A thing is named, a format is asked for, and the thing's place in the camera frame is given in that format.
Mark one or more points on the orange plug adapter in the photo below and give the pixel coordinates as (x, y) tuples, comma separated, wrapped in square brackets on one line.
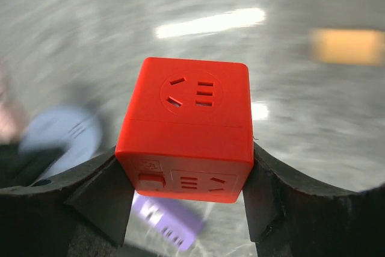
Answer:
[(348, 46)]

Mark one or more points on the blue round socket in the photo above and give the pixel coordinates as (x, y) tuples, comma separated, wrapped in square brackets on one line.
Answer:
[(76, 129)]

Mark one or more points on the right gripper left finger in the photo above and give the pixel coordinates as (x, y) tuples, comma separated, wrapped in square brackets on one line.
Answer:
[(83, 211)]

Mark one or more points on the purple power strip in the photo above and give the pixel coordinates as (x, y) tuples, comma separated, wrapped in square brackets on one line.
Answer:
[(176, 222)]

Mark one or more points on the red cube socket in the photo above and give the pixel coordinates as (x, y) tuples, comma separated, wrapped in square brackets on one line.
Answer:
[(187, 133)]

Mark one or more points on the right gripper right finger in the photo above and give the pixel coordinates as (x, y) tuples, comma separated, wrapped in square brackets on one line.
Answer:
[(292, 214)]

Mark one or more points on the pink round socket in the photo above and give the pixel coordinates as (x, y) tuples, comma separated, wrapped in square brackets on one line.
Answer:
[(13, 118)]

